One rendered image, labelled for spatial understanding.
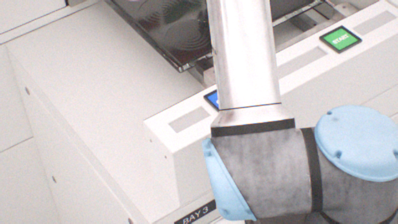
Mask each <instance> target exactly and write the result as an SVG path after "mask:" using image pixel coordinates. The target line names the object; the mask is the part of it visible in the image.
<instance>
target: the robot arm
mask: <svg viewBox="0 0 398 224"><path fill-rule="evenodd" d="M206 3H207V8H208V18H209V24H210V34H211V44H212V50H213V60H214V65H215V80H216V90H217V96H218V106H219V113H218V115H217V117H216V118H215V119H214V121H213V122H212V123H211V124H210V128H211V138H206V139H204V140H202V142H201V145H202V149H203V154H204V157H205V162H206V168H207V171H208V175H209V178H210V182H211V186H212V189H213V193H214V196H215V202H216V206H217V209H218V211H219V213H220V215H221V216H222V217H223V218H225V219H227V220H230V221H236V220H254V221H256V220H257V219H259V218H269V217H279V216H291V215H301V214H306V216H305V219H304V223H303V224H398V126H397V125H396V124H395V122H393V120H391V119H390V118H388V117H387V116H385V115H383V114H380V112H379V111H377V110H374V109H372V108H369V107H366V106H361V105H342V106H337V107H335V108H332V109H330V110H328V111H327V113H326V114H323V115H322V116H321V118H319V120H318V121H317V123H316V125H315V126H314V127H309V128H298V129H296V128H295V120H294V115H293V114H292V113H291V112H290V111H288V110H287V109H286V108H284V107H283V106H282V103H281V98H280V89H279V79H278V73H277V63H276V58H275V48H274V33H273V27H272V18H271V7H270V1H269V0H206Z"/></svg>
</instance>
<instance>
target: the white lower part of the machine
mask: <svg viewBox="0 0 398 224"><path fill-rule="evenodd" d="M99 2H101V1H99ZM99 2H96V3H95V4H97V3H99ZM95 4H92V5H90V6H93V5H95ZM90 6H88V7H90ZM88 7H85V8H83V9H80V10H79V11H81V10H84V9H86V8H88ZM79 11H76V12H79ZM76 12H74V13H76ZM74 13H72V14H74ZM72 14H70V15H72ZM70 15H67V16H65V17H68V16H70ZM65 17H63V18H65ZM63 18H61V19H63ZM57 20H59V19H57ZM57 20H54V21H53V22H55V21H57ZM53 22H50V23H48V24H46V25H49V24H51V23H53ZM46 25H44V26H46ZM44 26H41V27H44ZM41 27H39V28H41ZM39 28H36V29H34V30H37V29H39ZM34 30H32V31H34ZM32 31H30V32H32ZM30 32H28V33H30ZM28 33H26V34H28ZM26 34H23V35H26ZM23 35H20V36H18V38H19V37H21V36H23ZM15 38H16V37H15ZM15 38H13V39H15ZM10 40H12V39H10ZM10 40H7V41H6V42H8V41H10ZM6 42H3V43H1V44H0V224H61V222H60V219H59V216H58V213H57V209H56V206H55V203H54V201H53V197H52V192H51V189H50V186H49V182H48V179H47V176H46V174H45V170H44V167H43V164H42V160H41V158H40V155H39V151H38V149H37V145H36V142H35V139H34V135H33V133H32V128H31V125H30V121H29V119H28V115H27V112H26V110H25V106H24V102H23V100H22V97H21V93H20V91H19V87H18V84H17V81H16V78H15V75H14V72H13V69H12V65H11V61H10V59H9V56H8V54H7V48H6V46H5V45H4V44H5V43H6Z"/></svg>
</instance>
